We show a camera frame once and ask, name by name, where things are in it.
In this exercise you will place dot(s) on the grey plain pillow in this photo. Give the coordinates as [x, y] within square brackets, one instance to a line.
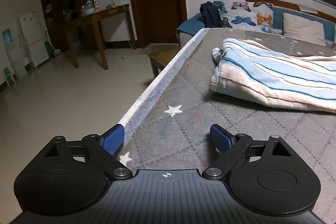
[303, 29]

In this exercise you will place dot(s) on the grey star pattern table cover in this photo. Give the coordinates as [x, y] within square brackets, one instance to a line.
[170, 129]

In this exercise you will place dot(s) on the blue cushioned bench sofa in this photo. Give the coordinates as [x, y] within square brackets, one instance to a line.
[191, 26]

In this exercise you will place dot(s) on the left butterfly print pillow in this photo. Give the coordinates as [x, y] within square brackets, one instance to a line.
[249, 16]

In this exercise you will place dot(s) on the book on window ledge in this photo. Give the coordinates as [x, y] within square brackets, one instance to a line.
[307, 9]

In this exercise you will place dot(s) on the blue white striped garment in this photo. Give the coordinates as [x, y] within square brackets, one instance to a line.
[250, 71]

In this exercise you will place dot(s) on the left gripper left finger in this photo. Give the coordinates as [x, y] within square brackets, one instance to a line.
[101, 151]

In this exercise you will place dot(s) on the small wooden stool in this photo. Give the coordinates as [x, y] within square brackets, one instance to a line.
[160, 57]

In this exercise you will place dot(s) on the white refrigerator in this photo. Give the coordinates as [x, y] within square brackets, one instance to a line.
[35, 43]

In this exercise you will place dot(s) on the wooden side table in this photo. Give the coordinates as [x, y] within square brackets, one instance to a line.
[94, 20]

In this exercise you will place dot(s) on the dark backpack on bench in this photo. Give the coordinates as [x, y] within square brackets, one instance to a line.
[212, 14]

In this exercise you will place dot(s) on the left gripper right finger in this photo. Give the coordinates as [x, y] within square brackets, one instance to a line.
[233, 149]

